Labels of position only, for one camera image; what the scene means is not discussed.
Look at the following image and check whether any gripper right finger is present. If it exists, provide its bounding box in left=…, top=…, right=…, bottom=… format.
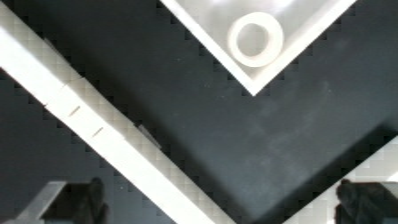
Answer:
left=334, top=179, right=398, bottom=224

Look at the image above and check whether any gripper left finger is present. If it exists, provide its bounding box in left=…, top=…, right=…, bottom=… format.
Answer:
left=14, top=178, right=108, bottom=224

